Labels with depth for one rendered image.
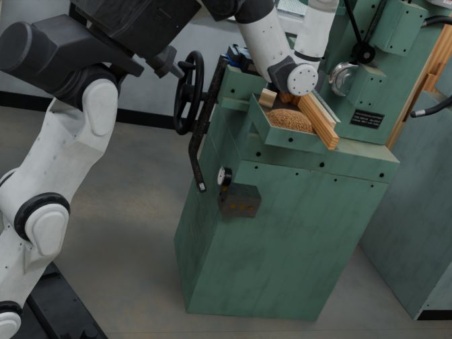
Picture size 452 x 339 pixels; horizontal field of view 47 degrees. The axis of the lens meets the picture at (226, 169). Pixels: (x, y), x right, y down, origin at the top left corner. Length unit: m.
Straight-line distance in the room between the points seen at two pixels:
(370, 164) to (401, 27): 0.47
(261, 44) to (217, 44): 2.05
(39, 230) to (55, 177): 0.13
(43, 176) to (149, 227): 1.20
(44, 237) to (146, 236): 1.08
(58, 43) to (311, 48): 0.55
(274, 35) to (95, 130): 0.47
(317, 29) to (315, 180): 0.72
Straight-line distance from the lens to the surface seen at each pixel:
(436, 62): 3.75
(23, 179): 1.39
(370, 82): 1.75
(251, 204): 1.72
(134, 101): 3.27
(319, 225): 1.97
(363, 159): 1.86
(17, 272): 1.50
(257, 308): 2.18
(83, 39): 1.18
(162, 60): 1.62
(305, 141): 1.58
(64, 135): 1.32
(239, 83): 1.70
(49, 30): 1.22
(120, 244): 2.34
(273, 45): 1.19
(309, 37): 1.25
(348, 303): 2.52
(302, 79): 1.24
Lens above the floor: 1.47
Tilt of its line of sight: 28 degrees down
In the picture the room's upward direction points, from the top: 19 degrees clockwise
